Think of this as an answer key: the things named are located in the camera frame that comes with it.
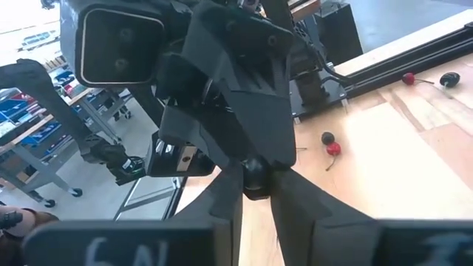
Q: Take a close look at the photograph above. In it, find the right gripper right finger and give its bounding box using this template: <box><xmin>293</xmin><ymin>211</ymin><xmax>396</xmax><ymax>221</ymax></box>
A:
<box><xmin>271</xmin><ymin>169</ymin><xmax>378</xmax><ymax>266</ymax></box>

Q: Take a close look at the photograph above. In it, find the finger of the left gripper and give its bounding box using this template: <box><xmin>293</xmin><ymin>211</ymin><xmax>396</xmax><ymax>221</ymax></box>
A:
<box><xmin>183</xmin><ymin>0</ymin><xmax>296</xmax><ymax>167</ymax></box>
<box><xmin>159</xmin><ymin>105</ymin><xmax>243</xmax><ymax>169</ymax></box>

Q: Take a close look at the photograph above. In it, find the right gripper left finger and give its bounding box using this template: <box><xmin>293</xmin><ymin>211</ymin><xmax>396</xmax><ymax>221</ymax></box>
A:
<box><xmin>173</xmin><ymin>164</ymin><xmax>244</xmax><ymax>266</ymax></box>

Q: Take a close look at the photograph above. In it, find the red cherry with stem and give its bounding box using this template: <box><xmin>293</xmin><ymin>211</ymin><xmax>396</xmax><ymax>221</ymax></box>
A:
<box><xmin>401</xmin><ymin>72</ymin><xmax>435</xmax><ymax>86</ymax></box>
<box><xmin>324</xmin><ymin>142</ymin><xmax>343</xmax><ymax>172</ymax></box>

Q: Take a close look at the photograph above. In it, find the black cabinet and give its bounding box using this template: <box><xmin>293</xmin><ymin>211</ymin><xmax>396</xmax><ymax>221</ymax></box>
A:
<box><xmin>313</xmin><ymin>0</ymin><xmax>364</xmax><ymax>66</ymax></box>

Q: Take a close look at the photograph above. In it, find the grey wheeled workbench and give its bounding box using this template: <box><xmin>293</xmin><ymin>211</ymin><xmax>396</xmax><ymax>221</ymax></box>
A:
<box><xmin>0</xmin><ymin>86</ymin><xmax>132</xmax><ymax>208</ymax></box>

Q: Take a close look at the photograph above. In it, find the person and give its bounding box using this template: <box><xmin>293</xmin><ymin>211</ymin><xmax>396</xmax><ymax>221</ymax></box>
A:
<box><xmin>0</xmin><ymin>205</ymin><xmax>60</xmax><ymax>266</ymax></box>

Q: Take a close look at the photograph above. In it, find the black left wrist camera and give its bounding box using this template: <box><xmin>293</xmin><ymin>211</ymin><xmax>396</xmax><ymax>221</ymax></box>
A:
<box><xmin>60</xmin><ymin>0</ymin><xmax>167</xmax><ymax>89</ymax></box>

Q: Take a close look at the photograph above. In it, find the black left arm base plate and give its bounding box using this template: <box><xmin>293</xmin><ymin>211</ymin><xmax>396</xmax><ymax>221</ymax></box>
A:
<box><xmin>290</xmin><ymin>69</ymin><xmax>350</xmax><ymax>119</ymax></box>

